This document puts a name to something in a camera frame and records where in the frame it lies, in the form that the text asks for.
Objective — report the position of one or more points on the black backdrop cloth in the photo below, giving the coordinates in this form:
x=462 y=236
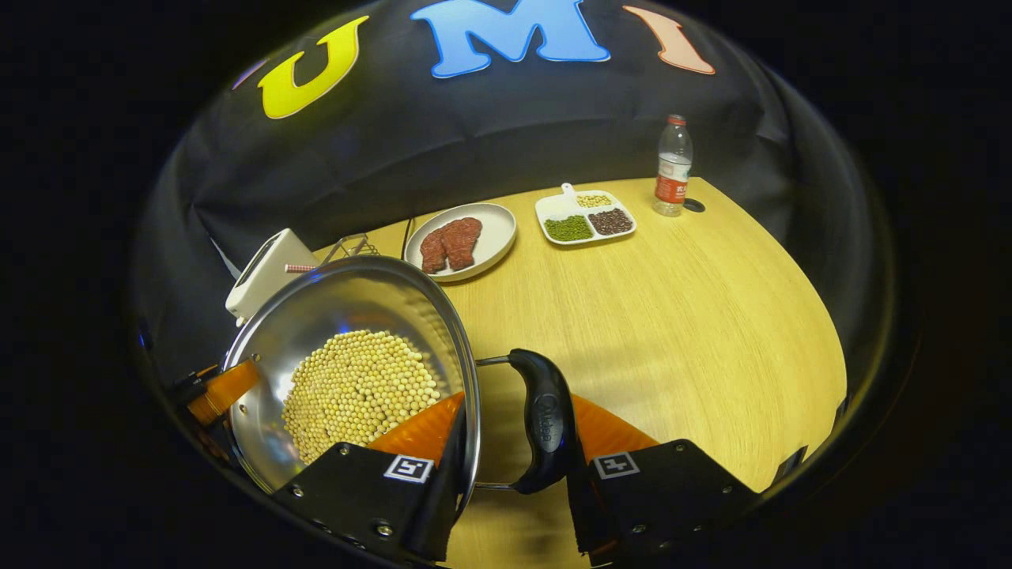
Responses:
x=474 y=126

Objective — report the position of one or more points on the pile of green beans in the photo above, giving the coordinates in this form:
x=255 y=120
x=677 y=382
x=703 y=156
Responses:
x=568 y=228

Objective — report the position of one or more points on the white toaster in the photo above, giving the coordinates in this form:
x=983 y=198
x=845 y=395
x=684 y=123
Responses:
x=265 y=276

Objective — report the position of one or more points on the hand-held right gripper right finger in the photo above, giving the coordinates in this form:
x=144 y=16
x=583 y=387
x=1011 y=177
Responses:
x=664 y=490

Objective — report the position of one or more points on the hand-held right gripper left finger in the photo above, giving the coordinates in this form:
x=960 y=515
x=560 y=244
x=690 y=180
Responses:
x=356 y=490

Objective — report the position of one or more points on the white divided dish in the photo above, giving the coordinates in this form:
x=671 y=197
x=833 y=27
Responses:
x=557 y=207

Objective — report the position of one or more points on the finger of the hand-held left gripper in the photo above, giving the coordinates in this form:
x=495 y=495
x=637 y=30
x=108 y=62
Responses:
x=225 y=391

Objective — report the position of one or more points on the pile of pale beans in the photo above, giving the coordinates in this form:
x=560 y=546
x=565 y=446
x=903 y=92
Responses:
x=594 y=201

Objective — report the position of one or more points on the brown meat slice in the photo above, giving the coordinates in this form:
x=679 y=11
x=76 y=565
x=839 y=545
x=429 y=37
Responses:
x=432 y=253
x=462 y=241

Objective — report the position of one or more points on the round white plate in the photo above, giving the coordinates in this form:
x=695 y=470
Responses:
x=494 y=233

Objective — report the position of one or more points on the clear plastic water bottle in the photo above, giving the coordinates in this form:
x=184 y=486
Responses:
x=673 y=170

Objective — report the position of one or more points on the black desk grommet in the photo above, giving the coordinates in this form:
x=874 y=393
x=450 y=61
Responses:
x=694 y=205

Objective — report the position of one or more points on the pile of yellow soybeans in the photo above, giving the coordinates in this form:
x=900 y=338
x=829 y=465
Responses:
x=356 y=391

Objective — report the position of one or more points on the pink striped stick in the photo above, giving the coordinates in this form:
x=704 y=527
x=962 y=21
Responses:
x=300 y=269

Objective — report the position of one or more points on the pile of dark red beans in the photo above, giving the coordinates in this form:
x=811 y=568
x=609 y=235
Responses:
x=611 y=221

